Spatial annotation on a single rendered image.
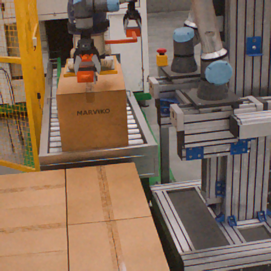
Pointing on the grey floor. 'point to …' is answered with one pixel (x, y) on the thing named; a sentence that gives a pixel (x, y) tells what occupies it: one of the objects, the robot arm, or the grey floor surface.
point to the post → (164, 132)
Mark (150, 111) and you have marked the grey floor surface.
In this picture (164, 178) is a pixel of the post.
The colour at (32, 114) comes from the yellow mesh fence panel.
